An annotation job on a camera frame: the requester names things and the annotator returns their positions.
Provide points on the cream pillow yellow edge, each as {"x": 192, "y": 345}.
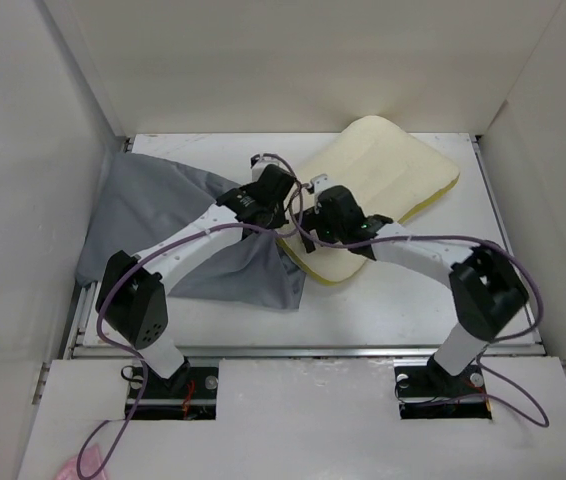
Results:
{"x": 388, "y": 171}

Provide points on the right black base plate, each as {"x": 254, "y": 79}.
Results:
{"x": 424, "y": 395}

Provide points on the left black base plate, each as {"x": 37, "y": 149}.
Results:
{"x": 193, "y": 398}

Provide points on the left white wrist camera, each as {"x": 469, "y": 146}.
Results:
{"x": 258, "y": 164}

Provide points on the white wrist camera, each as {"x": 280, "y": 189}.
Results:
{"x": 258, "y": 164}
{"x": 318, "y": 185}

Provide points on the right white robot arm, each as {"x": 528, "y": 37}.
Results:
{"x": 486, "y": 290}

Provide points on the grey pillowcase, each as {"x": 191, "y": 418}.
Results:
{"x": 146, "y": 199}

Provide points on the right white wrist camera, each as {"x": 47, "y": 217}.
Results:
{"x": 318, "y": 185}

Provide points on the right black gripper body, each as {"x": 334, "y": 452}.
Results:
{"x": 330, "y": 232}

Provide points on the pink plastic bag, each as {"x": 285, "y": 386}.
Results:
{"x": 91, "y": 460}

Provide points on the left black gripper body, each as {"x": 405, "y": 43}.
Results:
{"x": 278, "y": 215}

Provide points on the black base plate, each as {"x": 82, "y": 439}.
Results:
{"x": 424, "y": 395}
{"x": 193, "y": 398}

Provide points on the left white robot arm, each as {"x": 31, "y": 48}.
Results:
{"x": 132, "y": 298}

